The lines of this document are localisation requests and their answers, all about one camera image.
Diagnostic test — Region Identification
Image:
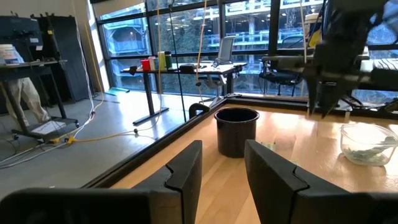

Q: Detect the black cabinet with hooks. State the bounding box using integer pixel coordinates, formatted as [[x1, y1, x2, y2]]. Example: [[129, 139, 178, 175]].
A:
[[30, 12, 93, 103]]

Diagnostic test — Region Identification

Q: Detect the green white sweetener packet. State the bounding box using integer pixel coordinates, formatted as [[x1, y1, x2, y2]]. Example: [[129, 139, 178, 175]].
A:
[[343, 136, 398, 165]]

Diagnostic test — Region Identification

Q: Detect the black pouch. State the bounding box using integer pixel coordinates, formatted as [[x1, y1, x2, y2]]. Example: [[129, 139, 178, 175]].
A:
[[179, 63, 196, 74]]

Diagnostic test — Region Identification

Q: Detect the light green cup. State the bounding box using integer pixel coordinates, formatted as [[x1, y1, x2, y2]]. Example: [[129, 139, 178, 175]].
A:
[[157, 51, 167, 70]]

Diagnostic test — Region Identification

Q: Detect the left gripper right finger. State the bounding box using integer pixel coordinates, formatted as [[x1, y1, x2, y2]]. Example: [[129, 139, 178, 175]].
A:
[[244, 139, 398, 224]]

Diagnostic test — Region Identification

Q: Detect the black mug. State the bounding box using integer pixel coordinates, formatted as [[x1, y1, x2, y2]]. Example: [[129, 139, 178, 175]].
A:
[[213, 107, 261, 159]]

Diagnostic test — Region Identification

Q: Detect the square clear plastic container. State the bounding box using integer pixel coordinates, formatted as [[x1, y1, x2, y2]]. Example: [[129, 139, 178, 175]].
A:
[[340, 123, 398, 167]]

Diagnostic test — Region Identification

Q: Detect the black office chair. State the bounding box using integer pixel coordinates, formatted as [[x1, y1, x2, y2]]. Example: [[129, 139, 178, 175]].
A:
[[258, 34, 307, 97]]

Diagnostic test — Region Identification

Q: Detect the white hanging cable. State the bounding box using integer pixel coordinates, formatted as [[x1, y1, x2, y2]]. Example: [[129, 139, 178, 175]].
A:
[[71, 0, 97, 125]]

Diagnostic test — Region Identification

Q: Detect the green floor mat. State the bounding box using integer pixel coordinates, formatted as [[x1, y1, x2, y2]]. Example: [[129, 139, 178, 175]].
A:
[[104, 86, 131, 96]]

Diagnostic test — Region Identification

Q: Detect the long yellowish cable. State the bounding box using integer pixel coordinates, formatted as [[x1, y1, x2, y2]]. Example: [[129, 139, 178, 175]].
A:
[[49, 0, 165, 146]]

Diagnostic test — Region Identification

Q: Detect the yellow power cable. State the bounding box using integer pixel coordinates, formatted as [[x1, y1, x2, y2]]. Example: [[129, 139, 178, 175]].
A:
[[195, 0, 208, 105]]

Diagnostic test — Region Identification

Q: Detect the dark green bottle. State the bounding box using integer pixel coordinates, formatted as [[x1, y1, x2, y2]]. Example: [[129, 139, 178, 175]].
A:
[[164, 50, 173, 70]]

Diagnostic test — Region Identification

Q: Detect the black standing desk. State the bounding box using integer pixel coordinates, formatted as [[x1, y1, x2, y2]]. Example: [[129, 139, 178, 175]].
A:
[[120, 61, 248, 127]]

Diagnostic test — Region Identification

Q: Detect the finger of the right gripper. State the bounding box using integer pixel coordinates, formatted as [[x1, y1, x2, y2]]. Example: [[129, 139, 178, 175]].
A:
[[319, 81, 343, 119], [306, 74, 321, 116]]

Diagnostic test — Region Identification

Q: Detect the dark grey cabinet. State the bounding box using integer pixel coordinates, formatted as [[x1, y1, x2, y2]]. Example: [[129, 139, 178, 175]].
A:
[[0, 15, 44, 63]]

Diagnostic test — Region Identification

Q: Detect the black rolling cart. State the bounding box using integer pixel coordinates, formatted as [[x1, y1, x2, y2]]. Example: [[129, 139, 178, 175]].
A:
[[0, 58, 80, 141]]

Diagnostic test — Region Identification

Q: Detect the white paper sheet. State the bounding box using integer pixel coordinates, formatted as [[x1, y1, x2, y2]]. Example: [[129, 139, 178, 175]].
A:
[[30, 120, 68, 135]]

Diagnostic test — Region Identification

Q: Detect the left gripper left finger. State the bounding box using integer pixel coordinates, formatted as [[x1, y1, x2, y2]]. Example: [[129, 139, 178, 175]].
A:
[[0, 139, 203, 224]]

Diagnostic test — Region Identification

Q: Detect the person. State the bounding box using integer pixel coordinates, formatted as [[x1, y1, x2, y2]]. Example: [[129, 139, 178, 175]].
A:
[[0, 76, 50, 127]]

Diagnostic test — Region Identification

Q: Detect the white blue box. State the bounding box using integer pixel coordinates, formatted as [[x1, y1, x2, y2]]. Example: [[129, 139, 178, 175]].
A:
[[0, 43, 24, 65]]

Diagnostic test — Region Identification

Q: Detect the grey office chair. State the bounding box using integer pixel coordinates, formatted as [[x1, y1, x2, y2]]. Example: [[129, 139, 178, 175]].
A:
[[198, 35, 237, 103]]

